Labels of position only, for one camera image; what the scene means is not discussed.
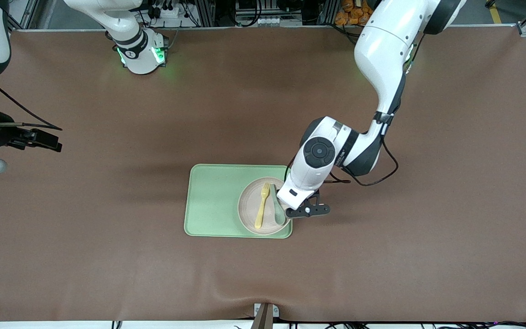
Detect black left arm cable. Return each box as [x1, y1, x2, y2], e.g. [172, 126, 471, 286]
[286, 137, 399, 187]

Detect light green rectangular tray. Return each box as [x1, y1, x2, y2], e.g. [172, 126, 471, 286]
[184, 164, 294, 239]

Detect yellow plastic fork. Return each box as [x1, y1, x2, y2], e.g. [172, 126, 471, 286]
[254, 183, 271, 230]

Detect white power strip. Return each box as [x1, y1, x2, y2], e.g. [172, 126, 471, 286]
[151, 4, 187, 20]

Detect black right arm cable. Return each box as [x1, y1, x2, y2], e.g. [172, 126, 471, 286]
[0, 79, 63, 132]

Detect brown table cover sheet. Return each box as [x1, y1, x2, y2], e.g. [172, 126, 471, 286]
[0, 27, 526, 323]

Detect light green plastic spoon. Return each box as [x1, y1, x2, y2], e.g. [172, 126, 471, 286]
[270, 184, 287, 226]

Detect aluminium frame post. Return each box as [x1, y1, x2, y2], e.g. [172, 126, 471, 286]
[318, 0, 337, 26]
[195, 0, 216, 27]

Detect pile of orange bread rolls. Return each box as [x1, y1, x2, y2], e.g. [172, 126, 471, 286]
[335, 0, 376, 26]

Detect round beige plate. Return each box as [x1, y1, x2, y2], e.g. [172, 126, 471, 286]
[237, 177, 291, 236]

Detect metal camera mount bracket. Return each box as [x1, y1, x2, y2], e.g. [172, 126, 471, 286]
[253, 302, 280, 329]

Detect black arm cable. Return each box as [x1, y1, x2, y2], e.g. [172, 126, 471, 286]
[0, 79, 63, 132]
[286, 137, 399, 187]

